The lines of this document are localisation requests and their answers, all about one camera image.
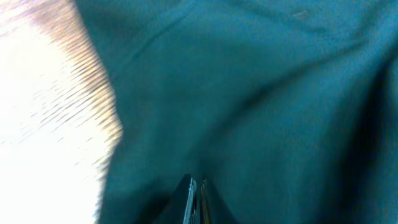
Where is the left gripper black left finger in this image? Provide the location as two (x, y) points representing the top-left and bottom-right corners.
(152, 174), (197, 224)

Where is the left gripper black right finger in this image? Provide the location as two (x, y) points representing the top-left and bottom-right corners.
(200, 179), (238, 224)

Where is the black polo shirt white logo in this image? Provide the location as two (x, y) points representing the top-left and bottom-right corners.
(76, 0), (397, 223)

